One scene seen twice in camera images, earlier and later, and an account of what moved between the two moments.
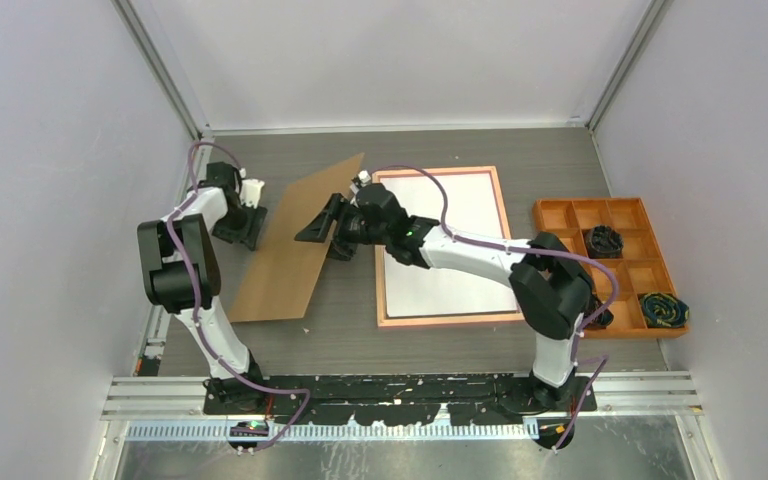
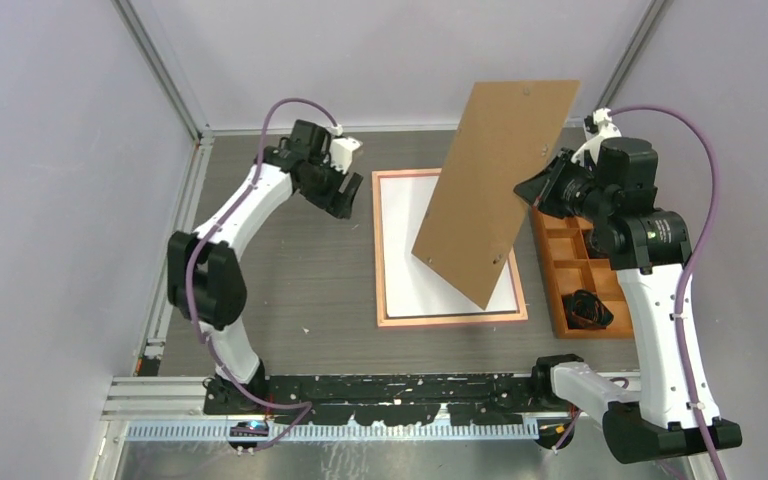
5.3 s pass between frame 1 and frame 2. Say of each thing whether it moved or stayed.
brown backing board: moved
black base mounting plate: stayed
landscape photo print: stayed
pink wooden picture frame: stayed
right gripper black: moved
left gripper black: moved
